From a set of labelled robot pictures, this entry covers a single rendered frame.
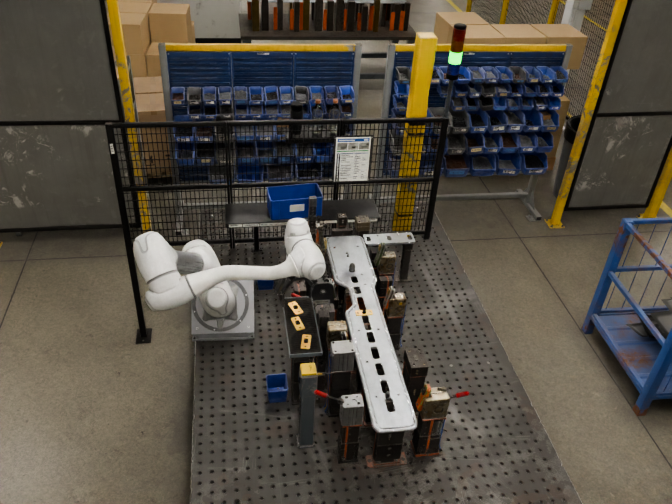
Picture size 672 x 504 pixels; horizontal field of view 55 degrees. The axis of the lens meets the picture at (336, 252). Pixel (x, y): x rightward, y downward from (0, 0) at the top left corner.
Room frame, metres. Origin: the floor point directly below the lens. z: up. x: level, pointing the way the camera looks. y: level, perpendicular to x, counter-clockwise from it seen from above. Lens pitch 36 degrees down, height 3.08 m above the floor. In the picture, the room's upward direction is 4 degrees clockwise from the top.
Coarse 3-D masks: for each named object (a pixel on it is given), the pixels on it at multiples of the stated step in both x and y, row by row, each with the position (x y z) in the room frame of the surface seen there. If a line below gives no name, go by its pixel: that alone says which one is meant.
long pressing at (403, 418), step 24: (336, 240) 3.00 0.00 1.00; (360, 240) 3.01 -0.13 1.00; (336, 264) 2.77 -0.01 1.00; (360, 264) 2.79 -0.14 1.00; (360, 288) 2.58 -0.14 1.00; (360, 336) 2.23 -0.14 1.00; (384, 336) 2.24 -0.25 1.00; (360, 360) 2.07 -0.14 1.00; (384, 360) 2.08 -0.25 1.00; (384, 408) 1.80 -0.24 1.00; (408, 408) 1.81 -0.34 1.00; (384, 432) 1.69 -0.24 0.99
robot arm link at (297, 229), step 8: (288, 224) 2.19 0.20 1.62; (296, 224) 2.18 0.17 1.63; (304, 224) 2.19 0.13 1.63; (288, 232) 2.17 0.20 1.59; (296, 232) 2.16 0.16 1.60; (304, 232) 2.17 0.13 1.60; (288, 240) 2.16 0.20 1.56; (296, 240) 2.14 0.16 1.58; (312, 240) 2.17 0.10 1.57; (288, 248) 2.15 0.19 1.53
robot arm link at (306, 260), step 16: (304, 240) 2.13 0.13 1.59; (288, 256) 2.06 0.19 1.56; (304, 256) 2.03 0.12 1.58; (320, 256) 2.04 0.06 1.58; (208, 272) 2.05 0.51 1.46; (224, 272) 2.05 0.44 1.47; (240, 272) 2.04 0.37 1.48; (256, 272) 2.02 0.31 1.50; (272, 272) 2.01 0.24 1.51; (288, 272) 2.01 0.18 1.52; (304, 272) 1.99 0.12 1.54; (320, 272) 2.00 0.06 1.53; (192, 288) 1.98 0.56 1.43; (208, 288) 2.02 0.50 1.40
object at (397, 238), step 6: (366, 234) 3.08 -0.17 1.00; (372, 234) 3.08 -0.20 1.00; (378, 234) 3.08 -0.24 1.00; (384, 234) 3.09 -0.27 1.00; (390, 234) 3.09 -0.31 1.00; (396, 234) 3.09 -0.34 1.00; (402, 234) 3.10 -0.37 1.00; (408, 234) 3.10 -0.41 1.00; (366, 240) 3.01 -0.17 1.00; (372, 240) 3.02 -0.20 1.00; (378, 240) 3.02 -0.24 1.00; (384, 240) 3.03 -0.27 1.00; (390, 240) 3.03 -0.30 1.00; (396, 240) 3.03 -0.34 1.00; (402, 240) 3.04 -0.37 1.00; (408, 240) 3.04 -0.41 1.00; (414, 240) 3.05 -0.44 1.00
